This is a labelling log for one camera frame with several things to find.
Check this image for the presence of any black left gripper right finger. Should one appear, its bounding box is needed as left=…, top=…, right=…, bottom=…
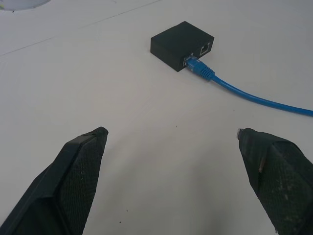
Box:
left=236, top=127, right=313, bottom=235

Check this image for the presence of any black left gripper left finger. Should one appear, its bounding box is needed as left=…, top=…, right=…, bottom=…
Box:
left=0, top=126, right=109, bottom=235

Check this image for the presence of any black network box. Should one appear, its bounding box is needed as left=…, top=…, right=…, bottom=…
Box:
left=150, top=21, right=215, bottom=73

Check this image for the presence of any grey round object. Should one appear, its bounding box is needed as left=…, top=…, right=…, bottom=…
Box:
left=0, top=0, right=51, bottom=12

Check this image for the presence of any blue Ethernet cable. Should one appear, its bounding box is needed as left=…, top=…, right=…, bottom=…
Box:
left=185, top=55, right=313, bottom=116

